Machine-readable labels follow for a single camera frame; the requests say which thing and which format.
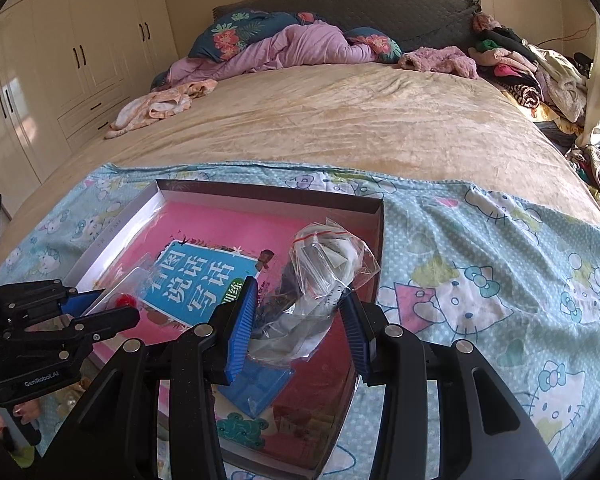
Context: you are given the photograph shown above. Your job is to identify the small bag red item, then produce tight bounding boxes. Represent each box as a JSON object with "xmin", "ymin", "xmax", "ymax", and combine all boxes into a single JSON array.
[{"xmin": 84, "ymin": 266, "xmax": 150, "ymax": 315}]

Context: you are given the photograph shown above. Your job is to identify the clear bag of jewelry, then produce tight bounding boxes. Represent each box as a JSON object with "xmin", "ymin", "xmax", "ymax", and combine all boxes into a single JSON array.
[{"xmin": 248, "ymin": 219, "xmax": 380, "ymax": 367}]

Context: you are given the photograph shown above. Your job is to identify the left hand painted nails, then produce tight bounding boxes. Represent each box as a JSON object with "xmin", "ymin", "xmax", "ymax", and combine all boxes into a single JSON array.
[{"xmin": 0, "ymin": 399, "xmax": 42, "ymax": 451}]

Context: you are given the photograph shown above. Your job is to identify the grey cardboard box tray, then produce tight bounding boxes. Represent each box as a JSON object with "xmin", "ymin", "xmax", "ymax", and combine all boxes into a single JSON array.
[{"xmin": 67, "ymin": 180, "xmax": 384, "ymax": 479}]

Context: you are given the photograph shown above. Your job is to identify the blue plastic case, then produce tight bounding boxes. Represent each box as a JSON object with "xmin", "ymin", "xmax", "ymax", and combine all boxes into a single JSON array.
[{"xmin": 218, "ymin": 359, "xmax": 294, "ymax": 418}]

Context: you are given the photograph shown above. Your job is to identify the Hello Kitty blue sheet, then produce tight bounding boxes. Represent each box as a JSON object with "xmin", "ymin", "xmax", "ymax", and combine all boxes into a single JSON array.
[{"xmin": 0, "ymin": 162, "xmax": 600, "ymax": 477}]

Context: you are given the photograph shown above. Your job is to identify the peach clothes on bed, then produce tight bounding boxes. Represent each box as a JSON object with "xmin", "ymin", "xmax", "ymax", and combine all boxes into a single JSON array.
[{"xmin": 104, "ymin": 79, "xmax": 218, "ymax": 140}]

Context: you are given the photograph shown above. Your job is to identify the cream wardrobe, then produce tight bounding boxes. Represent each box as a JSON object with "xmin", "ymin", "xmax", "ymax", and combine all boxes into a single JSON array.
[{"xmin": 0, "ymin": 0, "xmax": 181, "ymax": 216}]

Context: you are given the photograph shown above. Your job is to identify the beige bed blanket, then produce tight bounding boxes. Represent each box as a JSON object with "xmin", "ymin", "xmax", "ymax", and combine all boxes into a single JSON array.
[{"xmin": 0, "ymin": 63, "xmax": 600, "ymax": 260}]

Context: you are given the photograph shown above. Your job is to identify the floral dark blue pillow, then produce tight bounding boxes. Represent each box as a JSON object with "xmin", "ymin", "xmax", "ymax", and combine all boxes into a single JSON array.
[{"xmin": 188, "ymin": 9, "xmax": 317, "ymax": 63}]

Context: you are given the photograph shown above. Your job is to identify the pile of clothes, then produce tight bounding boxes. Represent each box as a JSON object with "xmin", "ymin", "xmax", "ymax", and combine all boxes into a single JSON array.
[{"xmin": 468, "ymin": 12, "xmax": 600, "ymax": 205}]

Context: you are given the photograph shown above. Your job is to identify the purple duvet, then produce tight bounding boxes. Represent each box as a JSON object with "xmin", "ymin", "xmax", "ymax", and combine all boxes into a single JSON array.
[{"xmin": 164, "ymin": 22, "xmax": 378, "ymax": 87}]

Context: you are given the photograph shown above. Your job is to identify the pink fuzzy garment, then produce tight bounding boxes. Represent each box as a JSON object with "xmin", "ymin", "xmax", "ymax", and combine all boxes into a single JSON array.
[{"xmin": 398, "ymin": 46, "xmax": 479, "ymax": 79}]

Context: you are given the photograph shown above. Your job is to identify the dark grey headboard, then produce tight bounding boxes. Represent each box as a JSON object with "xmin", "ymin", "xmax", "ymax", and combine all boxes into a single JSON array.
[{"xmin": 212, "ymin": 0, "xmax": 481, "ymax": 51}]

